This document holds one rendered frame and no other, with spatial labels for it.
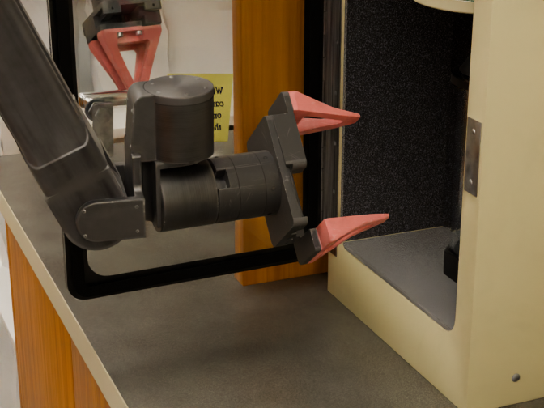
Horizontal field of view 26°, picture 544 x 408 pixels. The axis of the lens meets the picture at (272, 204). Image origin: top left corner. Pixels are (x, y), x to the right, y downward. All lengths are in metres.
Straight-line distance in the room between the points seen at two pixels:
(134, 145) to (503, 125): 0.34
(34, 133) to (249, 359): 0.44
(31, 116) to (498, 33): 0.41
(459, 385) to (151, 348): 0.34
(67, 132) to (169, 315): 0.48
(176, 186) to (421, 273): 0.41
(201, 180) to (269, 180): 0.06
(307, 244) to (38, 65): 0.28
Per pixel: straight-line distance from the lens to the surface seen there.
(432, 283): 1.27
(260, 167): 1.00
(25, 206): 1.74
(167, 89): 0.96
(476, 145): 1.08
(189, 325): 1.35
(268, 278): 1.45
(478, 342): 1.15
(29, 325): 1.92
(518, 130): 1.09
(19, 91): 0.93
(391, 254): 1.34
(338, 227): 1.00
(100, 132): 1.23
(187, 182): 0.98
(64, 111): 0.93
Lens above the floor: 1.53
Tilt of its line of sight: 20 degrees down
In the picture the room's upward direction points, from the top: straight up
